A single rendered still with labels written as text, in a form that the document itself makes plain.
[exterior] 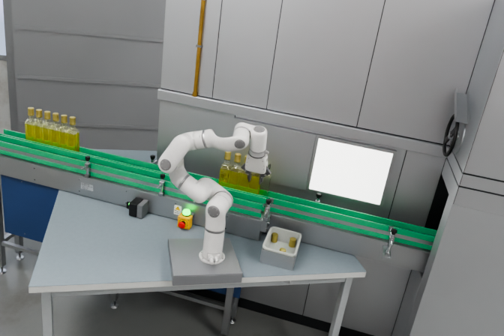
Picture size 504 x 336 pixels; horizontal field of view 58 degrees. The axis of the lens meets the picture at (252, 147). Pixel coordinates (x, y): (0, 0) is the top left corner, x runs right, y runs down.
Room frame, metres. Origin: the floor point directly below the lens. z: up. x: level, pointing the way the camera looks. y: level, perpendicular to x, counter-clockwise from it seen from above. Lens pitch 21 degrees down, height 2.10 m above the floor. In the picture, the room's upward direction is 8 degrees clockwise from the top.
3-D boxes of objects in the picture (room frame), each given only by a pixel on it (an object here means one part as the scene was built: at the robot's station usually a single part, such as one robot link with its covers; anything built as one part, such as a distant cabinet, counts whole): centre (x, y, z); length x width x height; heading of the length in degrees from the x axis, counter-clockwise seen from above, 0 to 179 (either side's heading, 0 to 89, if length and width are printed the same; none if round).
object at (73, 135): (2.52, 1.07, 1.02); 0.06 x 0.06 x 0.28; 78
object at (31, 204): (2.39, 0.71, 0.54); 1.59 x 0.18 x 0.43; 78
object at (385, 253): (2.01, -0.76, 0.90); 0.17 x 0.05 x 0.23; 168
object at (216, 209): (1.87, 0.12, 1.03); 0.13 x 0.10 x 0.16; 166
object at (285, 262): (2.05, -0.23, 0.79); 0.27 x 0.17 x 0.08; 168
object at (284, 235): (2.02, -0.22, 0.80); 0.22 x 0.17 x 0.09; 168
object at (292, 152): (2.37, -0.32, 1.15); 0.90 x 0.03 x 0.34; 78
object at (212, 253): (1.84, 0.12, 0.87); 0.16 x 0.13 x 0.15; 14
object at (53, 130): (2.54, 1.19, 1.02); 0.06 x 0.06 x 0.28; 78
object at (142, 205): (2.22, 0.58, 0.79); 0.08 x 0.08 x 0.08; 78
